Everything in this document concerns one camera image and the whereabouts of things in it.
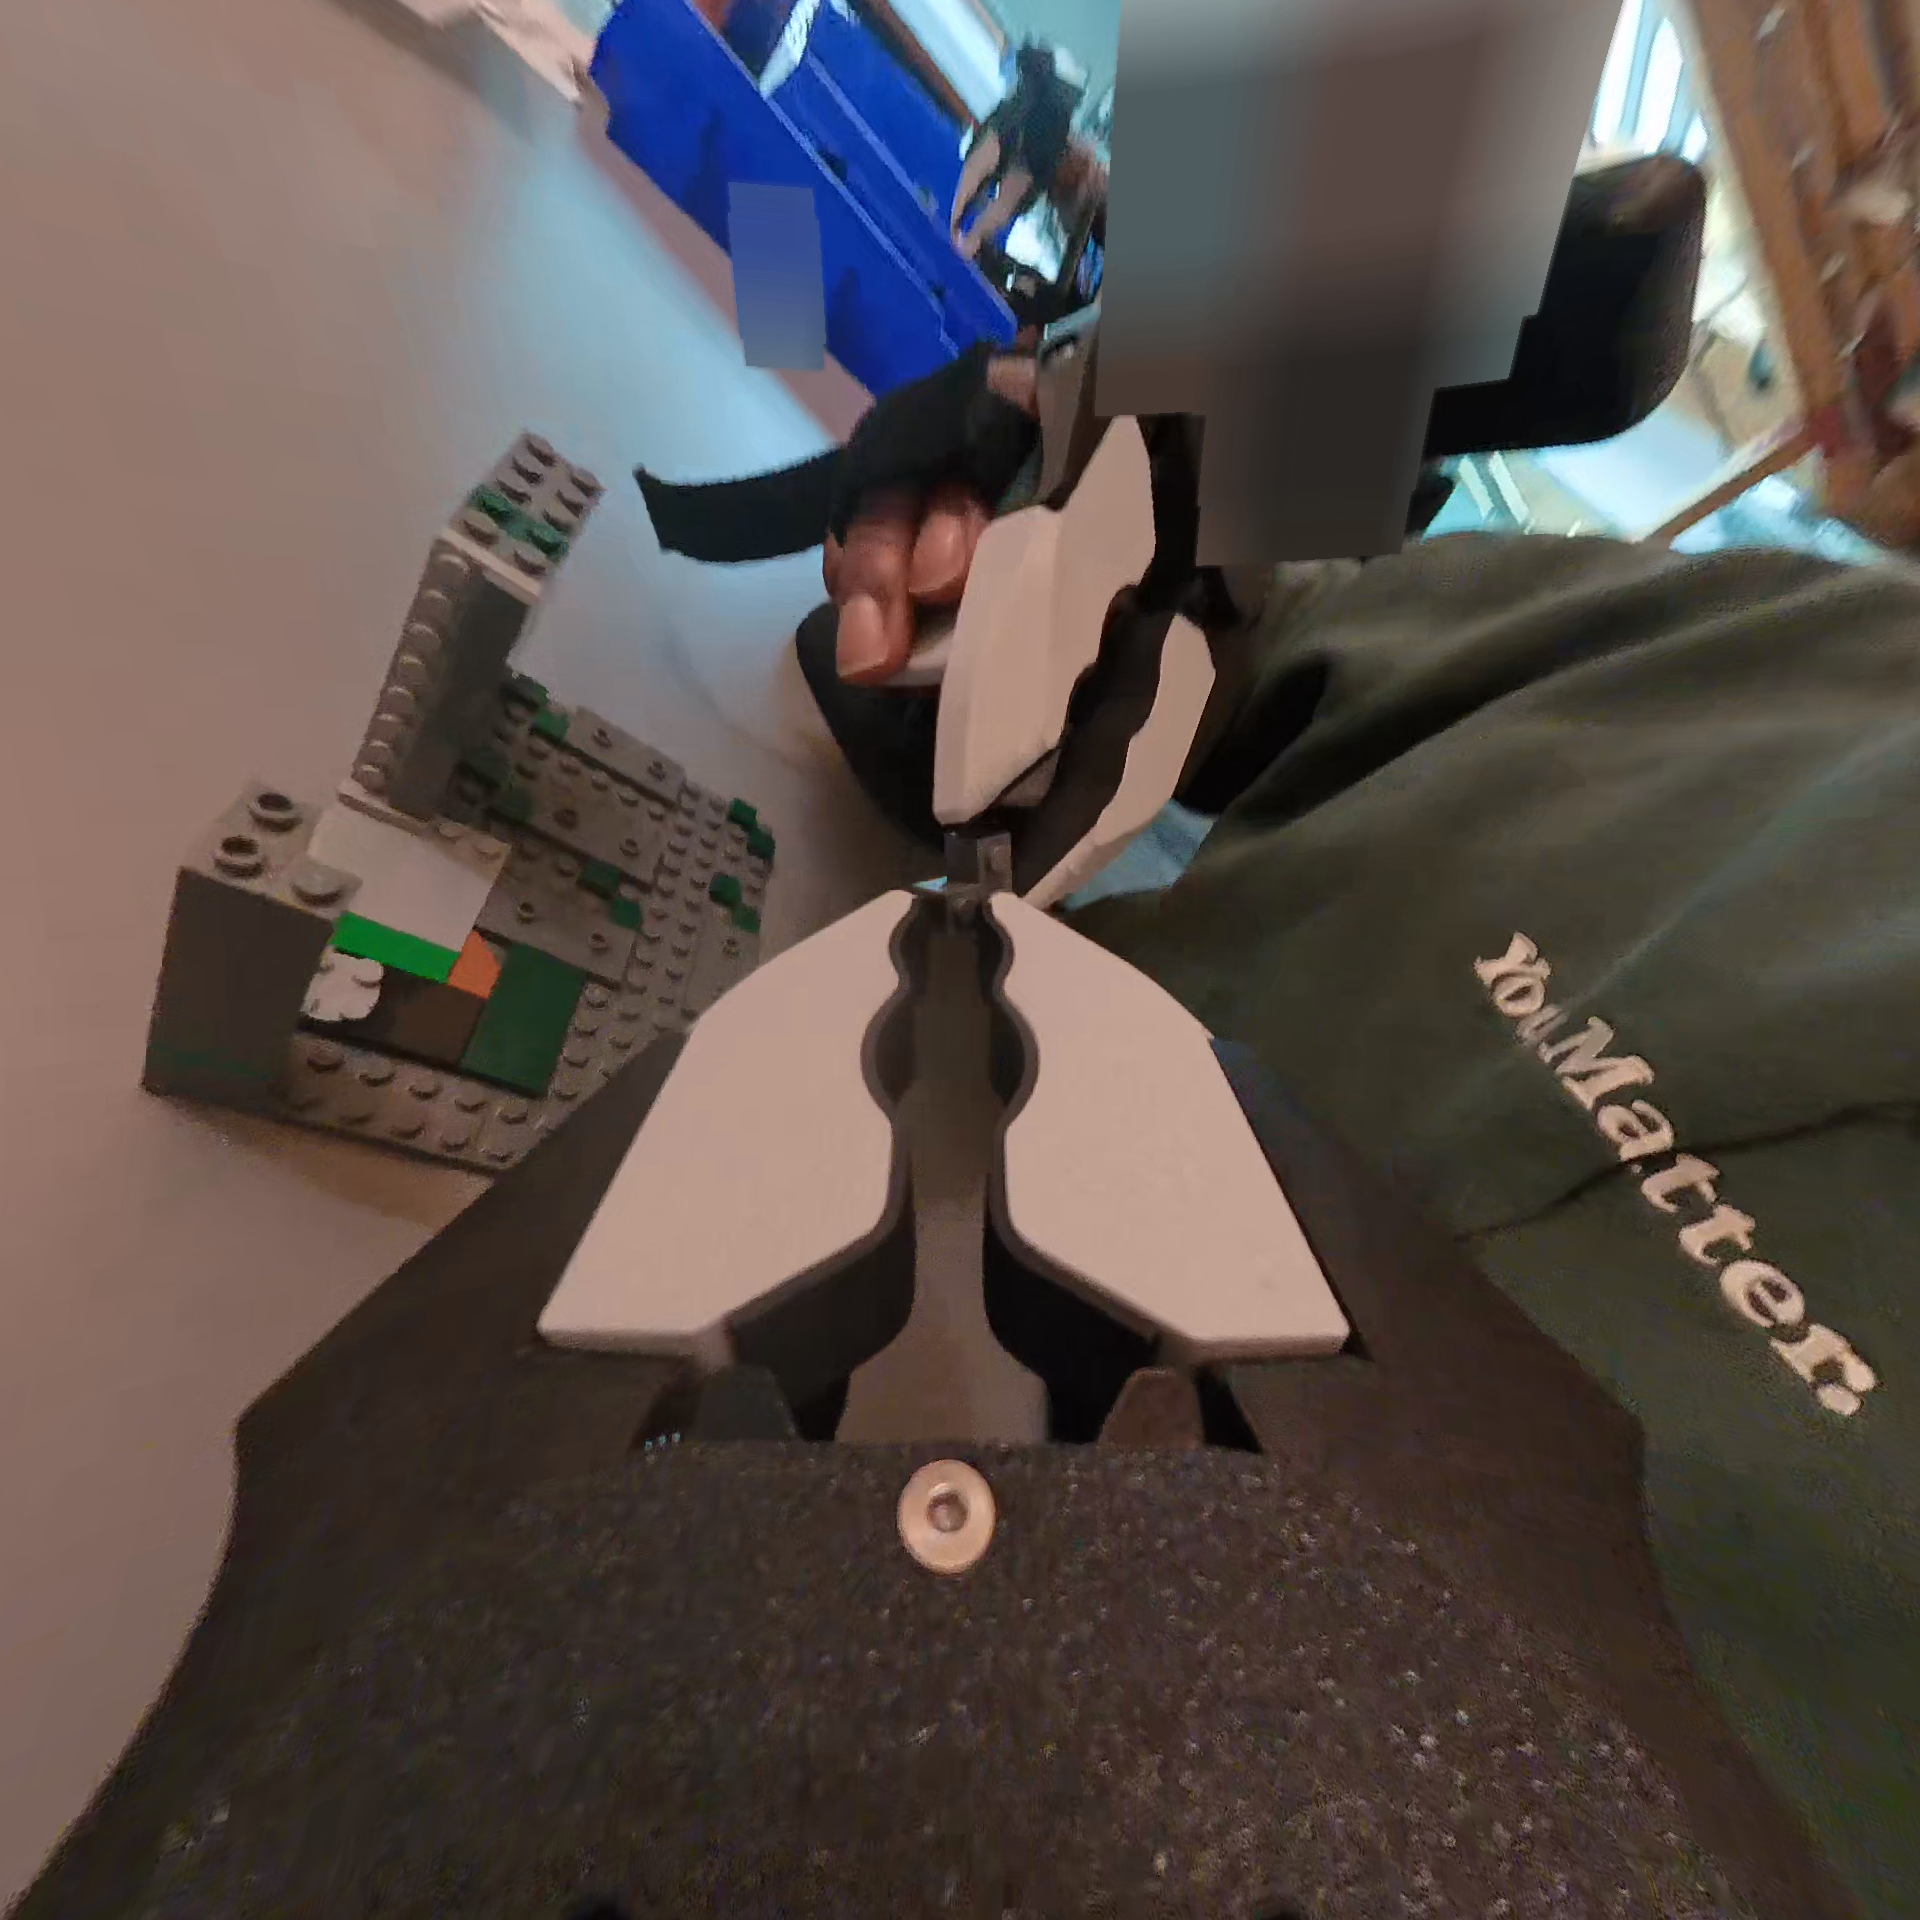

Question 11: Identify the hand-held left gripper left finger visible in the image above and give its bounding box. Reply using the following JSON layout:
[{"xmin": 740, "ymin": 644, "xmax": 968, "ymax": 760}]
[{"xmin": 537, "ymin": 887, "xmax": 922, "ymax": 1367}]

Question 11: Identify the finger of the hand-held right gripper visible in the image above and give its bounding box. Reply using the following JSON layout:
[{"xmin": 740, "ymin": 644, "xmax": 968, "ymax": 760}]
[
  {"xmin": 930, "ymin": 417, "xmax": 1155, "ymax": 827},
  {"xmin": 1018, "ymin": 601, "xmax": 1218, "ymax": 913}
]

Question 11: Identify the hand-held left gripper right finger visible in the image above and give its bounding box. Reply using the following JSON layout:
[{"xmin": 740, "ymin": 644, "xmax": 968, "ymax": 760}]
[{"xmin": 979, "ymin": 892, "xmax": 1355, "ymax": 1367}]

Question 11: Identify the grey toy brick build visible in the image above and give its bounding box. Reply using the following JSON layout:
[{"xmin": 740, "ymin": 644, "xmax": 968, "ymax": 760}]
[{"xmin": 143, "ymin": 431, "xmax": 777, "ymax": 1176}]

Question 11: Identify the person's right forearm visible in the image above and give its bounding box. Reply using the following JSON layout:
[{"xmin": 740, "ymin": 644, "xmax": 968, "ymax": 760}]
[{"xmin": 1198, "ymin": 531, "xmax": 1920, "ymax": 960}]

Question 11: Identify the white desk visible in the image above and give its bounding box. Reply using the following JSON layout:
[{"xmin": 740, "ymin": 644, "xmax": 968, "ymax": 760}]
[{"xmin": 0, "ymin": 0, "xmax": 1112, "ymax": 1591}]

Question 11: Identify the person's right hand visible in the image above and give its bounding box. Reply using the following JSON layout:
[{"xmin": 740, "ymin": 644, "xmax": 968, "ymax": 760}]
[{"xmin": 820, "ymin": 487, "xmax": 996, "ymax": 690}]

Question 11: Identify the blue plastic bin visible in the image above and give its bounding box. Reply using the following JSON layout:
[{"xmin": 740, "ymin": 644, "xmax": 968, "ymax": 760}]
[
  {"xmin": 782, "ymin": 0, "xmax": 1022, "ymax": 331},
  {"xmin": 591, "ymin": 13, "xmax": 962, "ymax": 394}
]

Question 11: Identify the wooden beam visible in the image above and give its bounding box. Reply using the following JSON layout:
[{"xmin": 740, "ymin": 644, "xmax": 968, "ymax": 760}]
[{"xmin": 1651, "ymin": 0, "xmax": 1920, "ymax": 548}]

